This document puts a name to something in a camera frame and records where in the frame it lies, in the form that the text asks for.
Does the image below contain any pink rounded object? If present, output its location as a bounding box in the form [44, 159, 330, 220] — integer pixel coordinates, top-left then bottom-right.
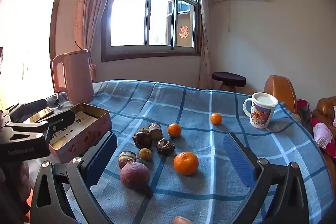
[174, 216, 194, 224]

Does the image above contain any dark cushioned wooden stool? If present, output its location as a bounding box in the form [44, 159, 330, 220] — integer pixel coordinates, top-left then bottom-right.
[211, 72, 247, 92]

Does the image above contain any narrow pink curtain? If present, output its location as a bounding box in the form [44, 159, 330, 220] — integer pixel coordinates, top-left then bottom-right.
[196, 0, 218, 89]

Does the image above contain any white cartoon print mug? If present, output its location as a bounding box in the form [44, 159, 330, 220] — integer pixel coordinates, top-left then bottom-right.
[243, 92, 279, 129]

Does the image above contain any blue plaid tablecloth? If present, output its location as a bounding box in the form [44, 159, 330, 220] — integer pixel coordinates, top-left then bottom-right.
[26, 79, 334, 224]

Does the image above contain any chocolate donut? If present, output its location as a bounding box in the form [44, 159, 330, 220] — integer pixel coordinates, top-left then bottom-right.
[157, 138, 175, 155]

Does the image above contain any gold smartphone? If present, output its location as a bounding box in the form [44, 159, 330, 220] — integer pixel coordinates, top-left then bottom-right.
[30, 106, 54, 124]

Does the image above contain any red and grey garment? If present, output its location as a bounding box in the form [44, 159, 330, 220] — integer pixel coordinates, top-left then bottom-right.
[296, 98, 313, 132]

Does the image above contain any black plug with cable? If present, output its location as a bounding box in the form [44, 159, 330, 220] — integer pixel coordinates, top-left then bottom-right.
[52, 91, 65, 107]

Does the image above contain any air conditioner pipe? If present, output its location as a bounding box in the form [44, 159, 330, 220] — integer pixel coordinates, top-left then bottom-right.
[213, 0, 233, 33]

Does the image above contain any mid-size orange mandarin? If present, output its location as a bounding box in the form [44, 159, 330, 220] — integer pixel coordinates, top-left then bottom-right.
[167, 123, 182, 138]

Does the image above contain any brown leather sofa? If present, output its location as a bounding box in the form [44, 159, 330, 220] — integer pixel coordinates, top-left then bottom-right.
[311, 97, 336, 161]

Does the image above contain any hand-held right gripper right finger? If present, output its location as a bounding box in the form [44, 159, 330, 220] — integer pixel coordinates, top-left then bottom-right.
[223, 132, 310, 224]

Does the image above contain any smooth dark brown fruit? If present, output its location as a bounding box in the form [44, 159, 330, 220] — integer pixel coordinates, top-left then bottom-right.
[132, 132, 153, 149]

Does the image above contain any brown framed sliding window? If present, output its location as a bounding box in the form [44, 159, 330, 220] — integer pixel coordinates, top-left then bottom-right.
[101, 0, 202, 63]

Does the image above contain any pink floral cloth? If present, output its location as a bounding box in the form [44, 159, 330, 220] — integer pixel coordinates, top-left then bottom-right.
[312, 122, 335, 149]

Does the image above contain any large orange mandarin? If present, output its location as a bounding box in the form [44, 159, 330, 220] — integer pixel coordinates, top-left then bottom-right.
[173, 151, 199, 176]

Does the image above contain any large purple round fruit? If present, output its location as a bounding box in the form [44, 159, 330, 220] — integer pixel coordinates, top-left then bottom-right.
[120, 158, 151, 190]

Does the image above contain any small orange mandarin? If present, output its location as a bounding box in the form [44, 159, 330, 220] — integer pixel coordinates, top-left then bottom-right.
[210, 113, 223, 125]

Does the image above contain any white printed paper leaflet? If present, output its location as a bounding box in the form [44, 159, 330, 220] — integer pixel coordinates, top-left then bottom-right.
[51, 112, 101, 146]

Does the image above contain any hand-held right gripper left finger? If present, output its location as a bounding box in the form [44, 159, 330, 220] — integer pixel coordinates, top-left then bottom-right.
[29, 131, 118, 224]

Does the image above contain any pink electric kettle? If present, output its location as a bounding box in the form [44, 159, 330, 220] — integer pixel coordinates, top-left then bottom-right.
[52, 49, 95, 105]

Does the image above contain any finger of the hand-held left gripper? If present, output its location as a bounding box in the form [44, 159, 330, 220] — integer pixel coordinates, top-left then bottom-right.
[5, 109, 77, 141]
[2, 99, 49, 121]

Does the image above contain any pink metal tin box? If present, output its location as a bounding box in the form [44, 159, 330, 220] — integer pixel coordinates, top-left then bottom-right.
[49, 102, 113, 164]

